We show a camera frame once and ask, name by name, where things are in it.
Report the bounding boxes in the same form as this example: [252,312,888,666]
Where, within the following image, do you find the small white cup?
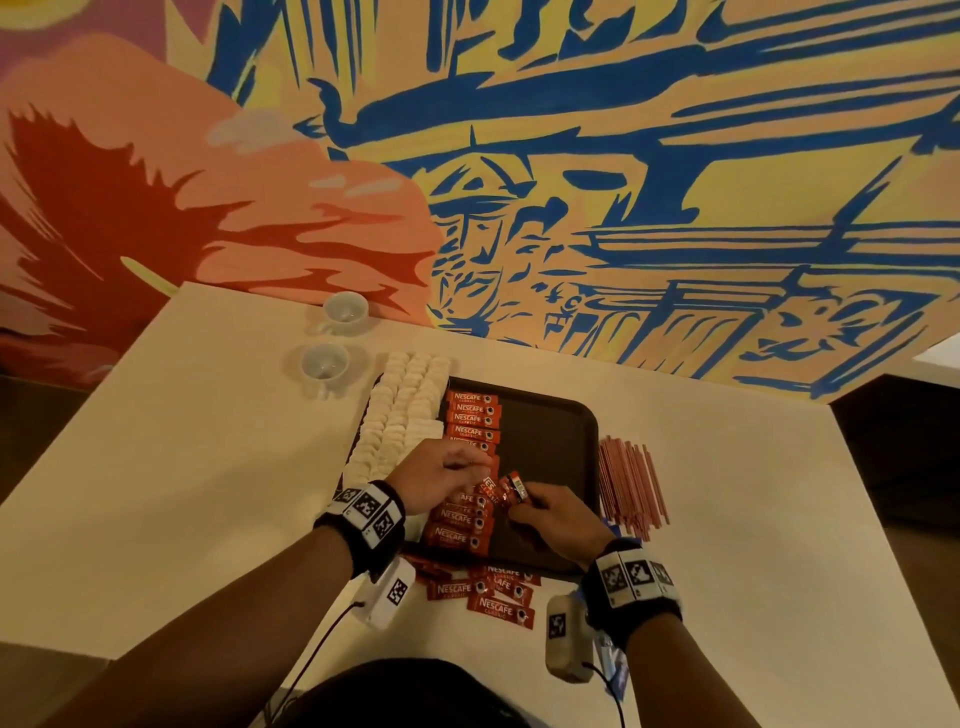
[319,289,374,336]
[298,340,354,396]

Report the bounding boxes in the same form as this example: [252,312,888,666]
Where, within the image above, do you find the black marker wristband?
[312,477,410,581]
[577,535,686,650]

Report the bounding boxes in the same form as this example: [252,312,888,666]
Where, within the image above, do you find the person's right hand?
[507,480,618,570]

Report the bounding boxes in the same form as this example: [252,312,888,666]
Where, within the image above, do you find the person's left hand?
[381,436,495,518]

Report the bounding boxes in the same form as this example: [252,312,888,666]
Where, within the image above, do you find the person's left forearm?
[42,525,356,728]

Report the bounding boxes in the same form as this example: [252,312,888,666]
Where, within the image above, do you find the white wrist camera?
[358,550,419,633]
[541,588,603,686]

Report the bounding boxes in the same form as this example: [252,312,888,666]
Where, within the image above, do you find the row of red Nescafe sachets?
[418,385,506,561]

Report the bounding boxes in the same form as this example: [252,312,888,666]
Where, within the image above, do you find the pile of blue sachets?
[595,630,633,710]

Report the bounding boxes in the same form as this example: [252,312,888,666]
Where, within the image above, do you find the dark brown tray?
[337,373,603,581]

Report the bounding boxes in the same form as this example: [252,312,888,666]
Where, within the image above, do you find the row of tea bags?
[340,351,456,498]

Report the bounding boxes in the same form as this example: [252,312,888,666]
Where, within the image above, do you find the person's right forearm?
[621,615,761,728]

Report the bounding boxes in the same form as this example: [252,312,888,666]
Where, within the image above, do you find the person's black shirt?
[267,655,536,728]

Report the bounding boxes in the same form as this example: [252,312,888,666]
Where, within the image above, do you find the pile of red Nescafe sachets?
[402,556,545,630]

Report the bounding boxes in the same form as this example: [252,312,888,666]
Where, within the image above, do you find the black camera cable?
[592,663,630,728]
[261,600,371,728]

